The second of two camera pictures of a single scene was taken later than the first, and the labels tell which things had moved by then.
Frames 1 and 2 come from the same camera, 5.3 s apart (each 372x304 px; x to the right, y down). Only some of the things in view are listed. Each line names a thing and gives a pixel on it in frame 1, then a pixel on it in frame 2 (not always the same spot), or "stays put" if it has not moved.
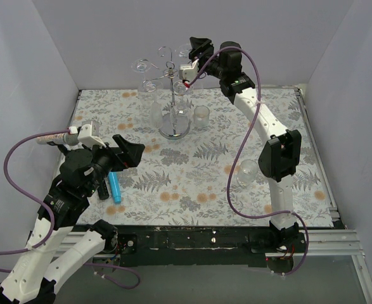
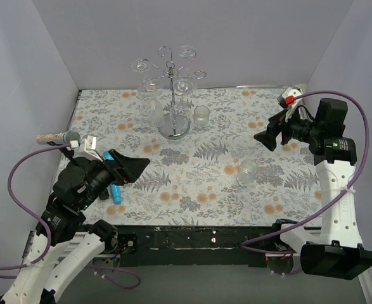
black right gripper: [205, 54] to [279, 130]
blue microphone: [115, 185] stays put
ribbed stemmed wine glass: [156, 116] stays put
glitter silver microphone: [66, 139] stays put
